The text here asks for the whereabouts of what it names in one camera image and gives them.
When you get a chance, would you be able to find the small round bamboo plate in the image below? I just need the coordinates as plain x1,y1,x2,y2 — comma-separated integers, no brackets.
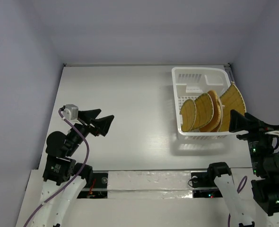
180,99,196,132

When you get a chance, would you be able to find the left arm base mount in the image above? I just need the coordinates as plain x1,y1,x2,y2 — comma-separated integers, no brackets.
77,171,108,199

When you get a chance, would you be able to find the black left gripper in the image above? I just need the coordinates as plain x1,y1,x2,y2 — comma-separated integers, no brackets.
66,108,114,155

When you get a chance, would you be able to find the white foam strip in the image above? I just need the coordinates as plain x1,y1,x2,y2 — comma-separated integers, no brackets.
107,171,193,200

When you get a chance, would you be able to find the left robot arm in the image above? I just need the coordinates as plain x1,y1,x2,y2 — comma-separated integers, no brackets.
24,104,114,227

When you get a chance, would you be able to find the thick tan woven plate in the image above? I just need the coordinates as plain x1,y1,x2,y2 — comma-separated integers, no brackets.
199,90,223,132

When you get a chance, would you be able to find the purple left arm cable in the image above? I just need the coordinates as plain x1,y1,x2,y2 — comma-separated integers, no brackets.
23,107,90,227

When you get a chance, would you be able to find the square bamboo woven plate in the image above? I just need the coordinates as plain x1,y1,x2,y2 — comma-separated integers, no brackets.
219,82,246,132

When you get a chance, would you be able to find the white plastic dish rack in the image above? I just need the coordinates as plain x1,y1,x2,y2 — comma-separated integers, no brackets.
172,67,232,140

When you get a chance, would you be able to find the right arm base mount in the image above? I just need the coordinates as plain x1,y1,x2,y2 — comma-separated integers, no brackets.
188,172,223,199

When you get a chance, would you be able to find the medium round bamboo plate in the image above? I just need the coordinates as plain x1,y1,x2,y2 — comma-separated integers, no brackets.
192,93,214,130

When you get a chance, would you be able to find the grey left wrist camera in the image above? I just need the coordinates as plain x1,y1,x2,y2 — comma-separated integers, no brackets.
61,104,79,122

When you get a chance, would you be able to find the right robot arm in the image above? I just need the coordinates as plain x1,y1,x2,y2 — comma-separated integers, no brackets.
206,110,279,227

